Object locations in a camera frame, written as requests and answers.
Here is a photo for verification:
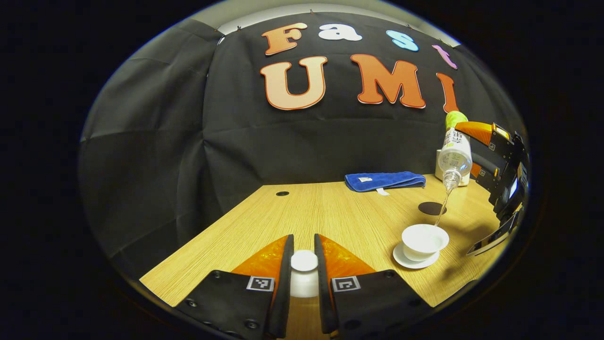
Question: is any white teacup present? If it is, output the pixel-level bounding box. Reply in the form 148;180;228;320
402;224;450;262

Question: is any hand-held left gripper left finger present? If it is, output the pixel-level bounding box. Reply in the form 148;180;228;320
175;234;294;340

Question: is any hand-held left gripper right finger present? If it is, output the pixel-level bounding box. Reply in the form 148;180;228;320
314;233;432;338

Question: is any white saucer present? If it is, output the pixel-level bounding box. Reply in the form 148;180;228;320
393;241;441;270

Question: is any white teacup lid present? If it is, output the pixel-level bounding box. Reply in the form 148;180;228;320
289;250;320;299

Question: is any blue towel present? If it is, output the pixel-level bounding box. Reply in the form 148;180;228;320
344;171;427;196

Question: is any clear water bottle white label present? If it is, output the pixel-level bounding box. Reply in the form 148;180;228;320
437;110;473;192

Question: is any white toaster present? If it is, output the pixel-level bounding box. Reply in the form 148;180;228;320
434;149;471;187

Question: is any dark round coaster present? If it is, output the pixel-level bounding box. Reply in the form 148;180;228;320
418;202;447;217

